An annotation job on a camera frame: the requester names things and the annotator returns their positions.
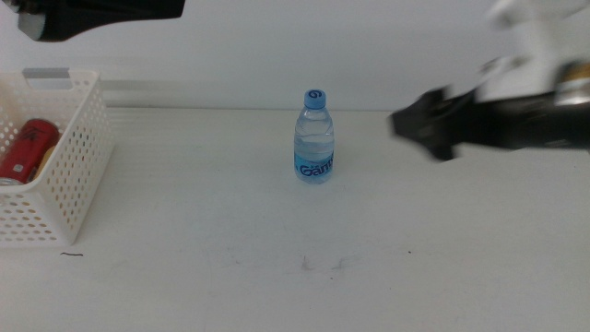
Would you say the white perforated plastic basket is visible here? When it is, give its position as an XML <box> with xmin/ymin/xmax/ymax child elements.
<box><xmin>0</xmin><ymin>67</ymin><xmax>116</xmax><ymax>247</ymax></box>

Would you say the clear water bottle blue label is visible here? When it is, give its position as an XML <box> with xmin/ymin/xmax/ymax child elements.
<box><xmin>293</xmin><ymin>89</ymin><xmax>336</xmax><ymax>185</ymax></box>

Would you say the red cola can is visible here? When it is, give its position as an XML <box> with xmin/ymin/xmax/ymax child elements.
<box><xmin>0</xmin><ymin>118</ymin><xmax>61</xmax><ymax>186</ymax></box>

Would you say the white wall trunking strip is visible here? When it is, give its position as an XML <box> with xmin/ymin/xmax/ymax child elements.
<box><xmin>100</xmin><ymin>78</ymin><xmax>305</xmax><ymax>110</ymax></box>

